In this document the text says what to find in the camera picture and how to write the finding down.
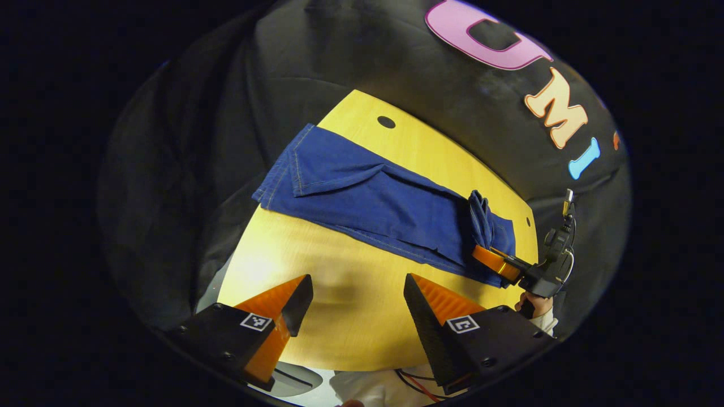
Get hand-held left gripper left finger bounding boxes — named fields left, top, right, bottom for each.
left=167, top=274, right=314, bottom=392

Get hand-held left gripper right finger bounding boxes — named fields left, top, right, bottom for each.
left=403, top=273, right=558, bottom=395

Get blue jeans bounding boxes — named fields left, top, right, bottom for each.
left=252, top=123, right=516, bottom=289

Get grey round base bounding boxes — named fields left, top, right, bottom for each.
left=270, top=362, right=324, bottom=398

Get black cable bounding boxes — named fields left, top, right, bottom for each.
left=395, top=369, right=449, bottom=403

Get red cable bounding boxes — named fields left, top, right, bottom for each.
left=404, top=373, right=439, bottom=403

